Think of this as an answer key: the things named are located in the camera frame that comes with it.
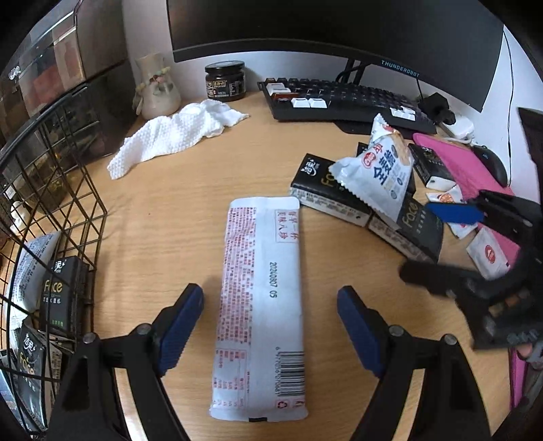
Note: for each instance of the small black tissue pack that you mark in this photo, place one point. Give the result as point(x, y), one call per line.
point(430, 163)

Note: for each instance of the black curved monitor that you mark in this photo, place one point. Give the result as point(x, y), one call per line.
point(318, 29)

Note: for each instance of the person's right hand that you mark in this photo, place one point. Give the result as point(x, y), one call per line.
point(526, 351)

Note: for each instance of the white cloth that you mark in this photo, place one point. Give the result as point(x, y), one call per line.
point(169, 135)

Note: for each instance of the black keyboard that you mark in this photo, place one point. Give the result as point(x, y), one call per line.
point(352, 101)

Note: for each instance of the black computer mouse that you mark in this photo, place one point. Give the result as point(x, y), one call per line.
point(492, 165)

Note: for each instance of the small white sachet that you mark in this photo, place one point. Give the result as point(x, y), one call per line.
point(488, 254)
point(462, 231)
point(445, 197)

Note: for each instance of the white and blue snack bag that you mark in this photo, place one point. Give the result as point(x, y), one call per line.
point(377, 178)

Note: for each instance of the cream ceramic vase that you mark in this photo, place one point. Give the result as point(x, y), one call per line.
point(159, 97)

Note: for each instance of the pink mouse pad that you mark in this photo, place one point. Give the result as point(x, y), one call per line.
point(462, 165)

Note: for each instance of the long white packet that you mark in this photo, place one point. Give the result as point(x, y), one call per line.
point(258, 297)

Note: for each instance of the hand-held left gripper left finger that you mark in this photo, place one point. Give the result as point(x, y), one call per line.
point(180, 328)

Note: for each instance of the black power adapters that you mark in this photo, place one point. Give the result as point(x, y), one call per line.
point(437, 106)

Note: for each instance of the dark glass jar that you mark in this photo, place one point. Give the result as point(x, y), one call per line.
point(225, 85)

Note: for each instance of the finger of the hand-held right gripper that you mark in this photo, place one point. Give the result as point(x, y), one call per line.
point(454, 212)
point(437, 277)

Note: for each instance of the white power strip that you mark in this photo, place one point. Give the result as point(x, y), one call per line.
point(460, 127)

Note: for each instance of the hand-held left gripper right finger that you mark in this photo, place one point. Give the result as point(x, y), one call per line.
point(358, 335)

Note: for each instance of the clear storage drawers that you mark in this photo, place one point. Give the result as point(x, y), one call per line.
point(63, 85)

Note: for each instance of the wooden desktop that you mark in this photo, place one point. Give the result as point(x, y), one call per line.
point(169, 237)

